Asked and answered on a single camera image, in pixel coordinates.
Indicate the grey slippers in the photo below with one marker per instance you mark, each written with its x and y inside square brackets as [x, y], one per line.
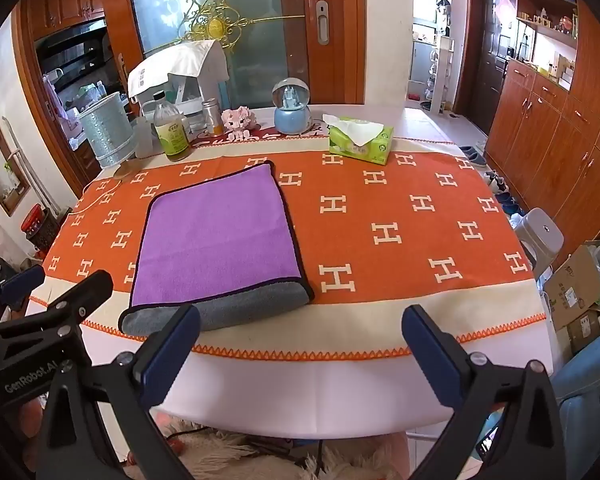
[472, 156]

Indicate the fluffy white seat cushion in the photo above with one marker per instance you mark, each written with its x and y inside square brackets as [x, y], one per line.
[280, 457]

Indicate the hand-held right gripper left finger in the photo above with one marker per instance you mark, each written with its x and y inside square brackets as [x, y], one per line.
[172, 355]

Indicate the dark entrance door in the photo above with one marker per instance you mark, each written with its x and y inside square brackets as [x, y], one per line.
[495, 60]

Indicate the pink block toy figure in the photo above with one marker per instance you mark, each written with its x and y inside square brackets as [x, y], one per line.
[239, 121]

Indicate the silver metal can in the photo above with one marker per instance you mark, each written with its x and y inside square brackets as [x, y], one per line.
[211, 117]

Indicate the blue snow globe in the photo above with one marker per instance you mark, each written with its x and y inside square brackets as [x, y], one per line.
[291, 110]

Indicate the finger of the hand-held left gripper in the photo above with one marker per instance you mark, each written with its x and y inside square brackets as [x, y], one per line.
[87, 290]
[22, 285]

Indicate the purple and grey towel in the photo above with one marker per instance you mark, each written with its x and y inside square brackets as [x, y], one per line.
[215, 240]

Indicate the clear plastic cup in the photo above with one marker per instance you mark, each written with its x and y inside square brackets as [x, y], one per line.
[143, 140]

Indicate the gold door ornament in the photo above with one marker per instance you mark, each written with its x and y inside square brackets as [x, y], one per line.
[214, 22]

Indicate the wooden glass sliding door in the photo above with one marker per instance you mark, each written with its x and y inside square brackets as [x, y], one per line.
[260, 35]

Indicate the wooden wall frame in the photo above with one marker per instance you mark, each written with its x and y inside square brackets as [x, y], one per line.
[2, 170]

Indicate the white shoe rack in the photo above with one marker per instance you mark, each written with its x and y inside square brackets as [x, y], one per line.
[440, 75]

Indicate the grey plastic stool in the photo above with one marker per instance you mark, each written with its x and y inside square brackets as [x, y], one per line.
[542, 237]

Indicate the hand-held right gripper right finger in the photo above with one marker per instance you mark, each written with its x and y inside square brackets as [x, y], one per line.
[430, 355]

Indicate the green tissue box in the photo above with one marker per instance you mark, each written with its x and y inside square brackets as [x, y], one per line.
[360, 142]

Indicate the red basket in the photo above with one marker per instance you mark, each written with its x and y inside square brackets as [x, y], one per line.
[37, 227]

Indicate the silver textured bin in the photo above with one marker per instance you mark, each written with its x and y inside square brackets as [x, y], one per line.
[105, 130]

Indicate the wooden kitchen cabinets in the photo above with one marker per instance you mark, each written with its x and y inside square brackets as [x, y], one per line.
[65, 0]

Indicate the wooden wall cabinet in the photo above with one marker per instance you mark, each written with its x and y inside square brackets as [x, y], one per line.
[555, 150]

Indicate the orange patterned table blanket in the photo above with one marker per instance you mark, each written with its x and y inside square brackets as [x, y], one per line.
[380, 220]

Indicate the blue chair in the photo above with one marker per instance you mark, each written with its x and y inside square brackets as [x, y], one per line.
[587, 395]

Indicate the white cloth-covered appliance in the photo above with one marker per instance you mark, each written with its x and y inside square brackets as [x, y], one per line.
[180, 67]

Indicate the open cardboard box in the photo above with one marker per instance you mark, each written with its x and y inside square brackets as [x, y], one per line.
[577, 280]

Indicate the bottle with green label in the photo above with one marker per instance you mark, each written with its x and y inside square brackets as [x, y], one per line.
[171, 135]

